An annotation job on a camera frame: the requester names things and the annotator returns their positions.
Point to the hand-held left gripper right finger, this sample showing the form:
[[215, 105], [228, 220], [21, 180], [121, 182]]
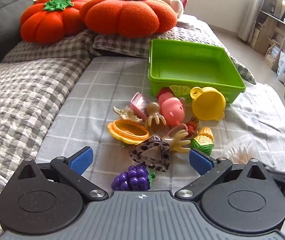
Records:
[[201, 161]]

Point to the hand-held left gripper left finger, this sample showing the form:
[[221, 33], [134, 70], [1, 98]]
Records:
[[81, 161]]

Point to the yellow green corn toy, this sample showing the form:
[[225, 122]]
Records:
[[203, 137]]

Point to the clear cotton swab box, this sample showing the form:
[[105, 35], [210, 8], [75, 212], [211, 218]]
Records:
[[242, 150]]

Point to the purple grapes toy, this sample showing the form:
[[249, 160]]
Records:
[[132, 178]]

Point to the yellow pumpkin toy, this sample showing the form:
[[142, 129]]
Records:
[[127, 132]]

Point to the yellow toy funnel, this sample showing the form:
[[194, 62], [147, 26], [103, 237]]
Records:
[[207, 102]]

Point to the green plastic bin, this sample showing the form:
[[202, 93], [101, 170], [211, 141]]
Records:
[[172, 80]]

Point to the beige tentacle toy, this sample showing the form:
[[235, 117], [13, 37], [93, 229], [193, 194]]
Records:
[[177, 142]]

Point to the red brown crab toy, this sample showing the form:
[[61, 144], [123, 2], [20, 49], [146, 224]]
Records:
[[192, 127]]

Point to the pink pig toy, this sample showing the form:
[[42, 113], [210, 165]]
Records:
[[173, 110]]

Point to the leopard print hair clip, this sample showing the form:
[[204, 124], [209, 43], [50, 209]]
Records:
[[142, 146]]

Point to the beige starfish toy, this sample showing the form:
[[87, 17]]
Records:
[[127, 113]]

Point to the beige octopus toy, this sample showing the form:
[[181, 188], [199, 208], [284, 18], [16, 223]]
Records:
[[153, 112]]

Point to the pink toy box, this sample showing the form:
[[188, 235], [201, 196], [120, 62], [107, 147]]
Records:
[[138, 103]]

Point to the grey checked quilt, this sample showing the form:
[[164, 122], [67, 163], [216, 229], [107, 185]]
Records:
[[22, 92]]

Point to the white papers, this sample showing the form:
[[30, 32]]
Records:
[[186, 22]]

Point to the wooden shelf unit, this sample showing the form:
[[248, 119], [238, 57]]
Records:
[[275, 27]]

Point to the orange pumpkin cushion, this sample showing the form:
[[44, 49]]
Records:
[[47, 22], [127, 17]]

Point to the white pink plush toy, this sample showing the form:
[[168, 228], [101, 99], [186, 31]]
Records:
[[173, 6]]

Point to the red plastic object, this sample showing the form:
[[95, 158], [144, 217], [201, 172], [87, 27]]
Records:
[[186, 2]]

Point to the grey sofa backrest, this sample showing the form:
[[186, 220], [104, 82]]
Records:
[[5, 17]]

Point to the light curtain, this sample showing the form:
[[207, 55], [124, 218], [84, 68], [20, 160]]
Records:
[[255, 7]]

